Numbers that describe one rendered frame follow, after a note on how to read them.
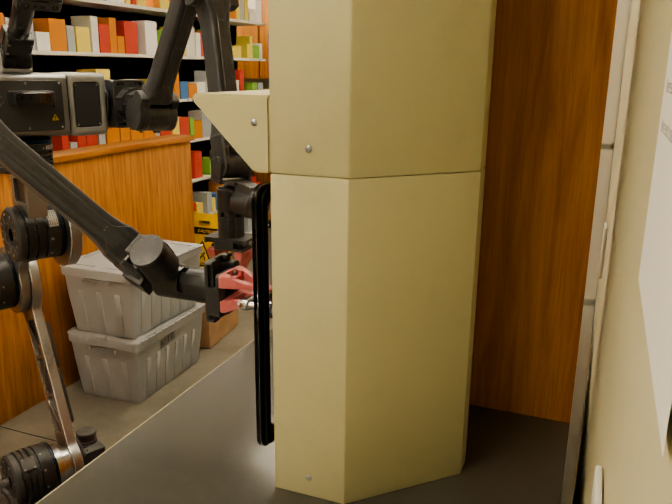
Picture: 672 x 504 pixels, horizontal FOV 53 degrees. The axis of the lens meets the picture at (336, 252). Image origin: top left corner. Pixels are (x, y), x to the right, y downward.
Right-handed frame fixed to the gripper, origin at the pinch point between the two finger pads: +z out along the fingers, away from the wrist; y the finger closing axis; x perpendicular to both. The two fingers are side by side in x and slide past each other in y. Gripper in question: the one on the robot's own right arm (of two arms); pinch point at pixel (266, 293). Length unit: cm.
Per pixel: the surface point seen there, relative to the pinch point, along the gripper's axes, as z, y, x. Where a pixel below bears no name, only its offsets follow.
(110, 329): -157, -83, 145
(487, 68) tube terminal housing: 31.9, 34.5, 2.5
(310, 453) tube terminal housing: 12.5, -19.0, -11.4
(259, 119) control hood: 5.5, 27.9, -11.5
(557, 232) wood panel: 41.6, 8.3, 25.5
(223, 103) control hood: 0.2, 29.8, -11.5
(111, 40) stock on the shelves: -238, 51, 262
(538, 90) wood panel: 37, 31, 25
